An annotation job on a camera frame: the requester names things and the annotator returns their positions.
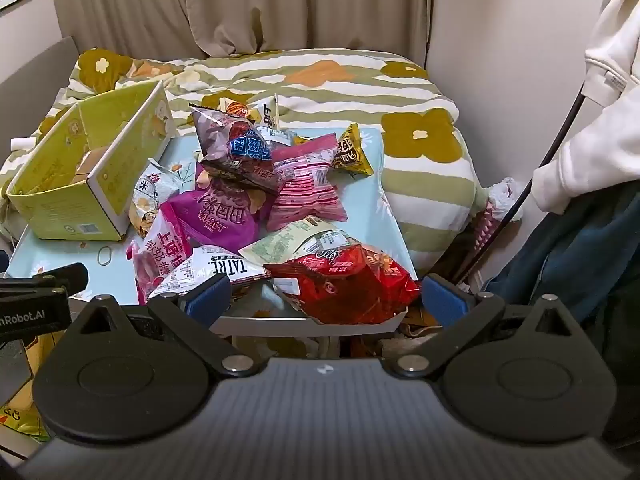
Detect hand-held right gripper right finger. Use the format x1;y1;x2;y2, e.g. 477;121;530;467
385;274;576;378

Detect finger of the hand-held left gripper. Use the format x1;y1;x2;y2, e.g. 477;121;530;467
0;262;90;298

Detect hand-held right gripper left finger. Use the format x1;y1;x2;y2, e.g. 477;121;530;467
65;274;256;377

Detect purple potato chip bag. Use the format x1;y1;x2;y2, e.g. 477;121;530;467
160;180;273;256

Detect yellow-green cardboard box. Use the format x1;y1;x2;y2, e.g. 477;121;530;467
5;80;176;242

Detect white snack bag black lettering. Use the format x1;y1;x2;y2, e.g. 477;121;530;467
147;245;271;301

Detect pale green snack packet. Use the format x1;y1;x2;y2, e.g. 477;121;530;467
239;217;358;266

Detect red snack bag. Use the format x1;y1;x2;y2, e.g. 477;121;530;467
263;244;421;326

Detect yellow bag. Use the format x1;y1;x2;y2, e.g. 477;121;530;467
0;332;51;441

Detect white rice cracker bag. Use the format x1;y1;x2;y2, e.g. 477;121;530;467
129;159;183;238

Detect white plastic bag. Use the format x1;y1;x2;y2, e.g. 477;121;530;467
485;177;526;223

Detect dark blue jeans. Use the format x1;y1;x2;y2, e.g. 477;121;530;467
482;180;640;341

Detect pink striped snack bag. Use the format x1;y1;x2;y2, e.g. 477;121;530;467
265;132;348;233

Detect mauve snack bag blue label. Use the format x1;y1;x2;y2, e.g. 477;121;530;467
189;104;281;193

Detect yellow-brown snack packet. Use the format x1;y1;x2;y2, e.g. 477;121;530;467
331;124;375;177

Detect black pole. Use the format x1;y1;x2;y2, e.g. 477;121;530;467
455;85;586;286

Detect small orange snack packet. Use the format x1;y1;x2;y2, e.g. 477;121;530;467
220;97;251;118

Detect small white snack packet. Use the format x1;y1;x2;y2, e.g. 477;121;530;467
250;94;281;128

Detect grey headboard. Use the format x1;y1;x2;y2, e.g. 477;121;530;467
0;36;81;171

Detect floral striped blanket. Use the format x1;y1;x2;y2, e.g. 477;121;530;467
0;47;488;266

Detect white hoodie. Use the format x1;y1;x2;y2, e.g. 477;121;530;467
532;0;640;216

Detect beige curtain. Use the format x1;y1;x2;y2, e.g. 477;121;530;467
47;0;436;61

